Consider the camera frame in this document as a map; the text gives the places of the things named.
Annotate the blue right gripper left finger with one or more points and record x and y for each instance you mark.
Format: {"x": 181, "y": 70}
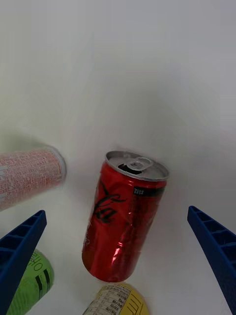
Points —
{"x": 17, "y": 248}

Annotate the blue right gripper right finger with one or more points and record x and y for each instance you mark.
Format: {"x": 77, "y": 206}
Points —
{"x": 218, "y": 243}

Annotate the red drink can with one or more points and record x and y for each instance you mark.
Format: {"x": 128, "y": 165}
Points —
{"x": 118, "y": 221}

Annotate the green plastic bottle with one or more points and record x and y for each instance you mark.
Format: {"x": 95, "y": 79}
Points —
{"x": 37, "y": 283}

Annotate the pink and white drink can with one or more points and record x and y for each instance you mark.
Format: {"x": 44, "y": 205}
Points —
{"x": 29, "y": 172}

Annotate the yellow plastic bottle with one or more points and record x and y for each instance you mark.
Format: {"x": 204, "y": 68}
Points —
{"x": 132, "y": 302}

